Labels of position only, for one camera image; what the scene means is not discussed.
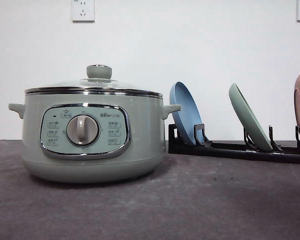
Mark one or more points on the dark grey table mat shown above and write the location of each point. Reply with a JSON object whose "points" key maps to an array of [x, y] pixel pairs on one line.
{"points": [[190, 197]]}

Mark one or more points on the blue plate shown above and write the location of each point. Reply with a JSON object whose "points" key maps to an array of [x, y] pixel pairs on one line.
{"points": [[189, 115]]}

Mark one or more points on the green electric steamer pot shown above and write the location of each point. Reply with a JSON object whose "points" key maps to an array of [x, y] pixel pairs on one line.
{"points": [[93, 137]]}

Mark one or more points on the white wall socket left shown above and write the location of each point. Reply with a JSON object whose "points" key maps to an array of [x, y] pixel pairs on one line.
{"points": [[83, 11]]}

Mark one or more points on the black plate rack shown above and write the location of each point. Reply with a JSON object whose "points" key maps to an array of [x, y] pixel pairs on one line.
{"points": [[249, 151]]}

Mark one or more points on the glass steamer lid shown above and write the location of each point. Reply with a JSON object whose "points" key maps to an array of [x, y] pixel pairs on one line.
{"points": [[99, 81]]}

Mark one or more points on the green plate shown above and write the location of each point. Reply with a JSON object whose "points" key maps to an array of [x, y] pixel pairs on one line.
{"points": [[250, 120]]}

